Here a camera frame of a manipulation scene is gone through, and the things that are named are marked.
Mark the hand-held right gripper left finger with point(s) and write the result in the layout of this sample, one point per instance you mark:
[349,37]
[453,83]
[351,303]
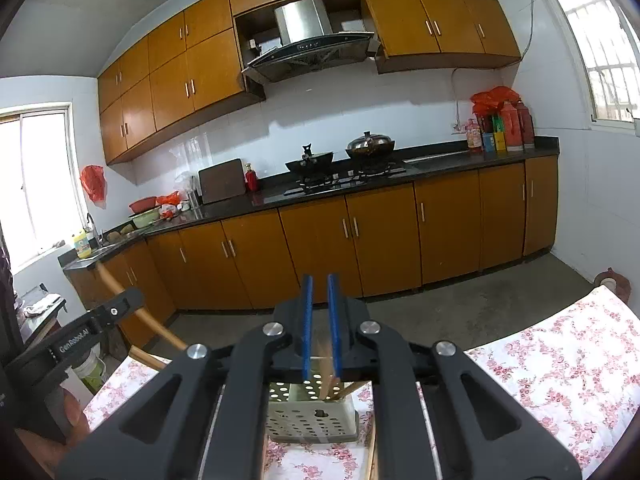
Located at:
[307,330]

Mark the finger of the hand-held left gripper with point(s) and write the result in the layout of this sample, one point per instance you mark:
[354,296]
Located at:
[122,302]

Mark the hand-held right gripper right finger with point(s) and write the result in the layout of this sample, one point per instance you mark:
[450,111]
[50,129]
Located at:
[334,330]

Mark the green perforated utensil holder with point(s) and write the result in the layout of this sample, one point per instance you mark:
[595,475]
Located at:
[310,410]

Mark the row of wooden chopsticks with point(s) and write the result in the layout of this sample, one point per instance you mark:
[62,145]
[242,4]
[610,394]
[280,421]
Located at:
[371,435]

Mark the person's left hand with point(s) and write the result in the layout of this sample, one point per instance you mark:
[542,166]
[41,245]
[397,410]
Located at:
[55,445]

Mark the potatoes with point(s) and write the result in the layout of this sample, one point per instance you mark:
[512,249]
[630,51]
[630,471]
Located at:
[120,234]

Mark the yellow detergent bottle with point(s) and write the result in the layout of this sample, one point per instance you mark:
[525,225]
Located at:
[83,246]

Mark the wooden base cabinets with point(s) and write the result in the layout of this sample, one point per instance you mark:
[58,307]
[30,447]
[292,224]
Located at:
[310,250]

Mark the metal faucet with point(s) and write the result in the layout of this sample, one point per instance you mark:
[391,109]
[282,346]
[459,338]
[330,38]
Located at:
[92,225]

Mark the green basin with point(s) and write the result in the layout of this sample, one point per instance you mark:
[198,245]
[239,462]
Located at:
[146,219]

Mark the red bowl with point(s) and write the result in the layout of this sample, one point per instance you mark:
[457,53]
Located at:
[144,204]

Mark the crumpled red plastic bag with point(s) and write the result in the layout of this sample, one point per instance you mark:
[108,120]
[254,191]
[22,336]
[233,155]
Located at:
[168,199]

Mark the hanging red plastic bag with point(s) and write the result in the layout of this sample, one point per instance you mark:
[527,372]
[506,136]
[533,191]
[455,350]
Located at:
[93,184]

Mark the clear plastic bag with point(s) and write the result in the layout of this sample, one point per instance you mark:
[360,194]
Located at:
[186,187]

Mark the sliding window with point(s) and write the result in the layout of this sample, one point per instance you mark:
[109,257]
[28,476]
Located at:
[35,185]

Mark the gas stove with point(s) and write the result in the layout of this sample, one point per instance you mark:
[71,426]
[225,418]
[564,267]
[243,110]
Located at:
[345,180]

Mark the dark cutting board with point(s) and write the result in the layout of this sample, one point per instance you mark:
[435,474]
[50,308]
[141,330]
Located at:
[221,181]

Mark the small red bottle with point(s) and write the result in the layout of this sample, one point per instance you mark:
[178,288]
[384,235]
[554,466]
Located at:
[251,180]

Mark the black wok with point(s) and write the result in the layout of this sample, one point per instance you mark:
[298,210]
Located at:
[309,162]

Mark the wok with lid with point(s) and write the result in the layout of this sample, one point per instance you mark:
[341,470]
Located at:
[371,146]

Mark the kitchen sink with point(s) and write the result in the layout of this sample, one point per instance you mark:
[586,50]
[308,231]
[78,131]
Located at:
[435,157]

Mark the black kitchen countertop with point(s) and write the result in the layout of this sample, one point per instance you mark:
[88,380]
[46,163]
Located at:
[450,162]

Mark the floral tablecloth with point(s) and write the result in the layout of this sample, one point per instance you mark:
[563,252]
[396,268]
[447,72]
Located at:
[550,370]

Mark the pink label bottle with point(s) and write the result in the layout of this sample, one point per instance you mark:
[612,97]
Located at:
[474,137]

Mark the blue box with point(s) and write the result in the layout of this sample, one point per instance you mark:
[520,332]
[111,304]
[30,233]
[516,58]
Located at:
[488,142]

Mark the yellow box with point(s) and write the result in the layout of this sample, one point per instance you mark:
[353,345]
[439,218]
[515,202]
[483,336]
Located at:
[500,141]

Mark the large red oil bottle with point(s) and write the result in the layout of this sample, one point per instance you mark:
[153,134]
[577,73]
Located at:
[510,127]

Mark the red bag over bottles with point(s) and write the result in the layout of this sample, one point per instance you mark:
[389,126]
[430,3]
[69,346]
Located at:
[492,99]

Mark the dark red bottle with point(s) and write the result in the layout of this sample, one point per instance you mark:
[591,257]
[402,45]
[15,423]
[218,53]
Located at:
[525,125]

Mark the brown clay jar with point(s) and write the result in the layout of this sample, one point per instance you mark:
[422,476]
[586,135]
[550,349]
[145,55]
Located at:
[612,282]

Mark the steel range hood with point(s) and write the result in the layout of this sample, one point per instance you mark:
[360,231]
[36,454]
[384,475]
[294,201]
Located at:
[310,30]

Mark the barred window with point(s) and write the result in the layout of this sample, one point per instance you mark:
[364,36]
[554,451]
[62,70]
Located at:
[600,50]

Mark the wooden wall cabinets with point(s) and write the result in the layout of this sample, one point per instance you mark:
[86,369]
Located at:
[200,75]

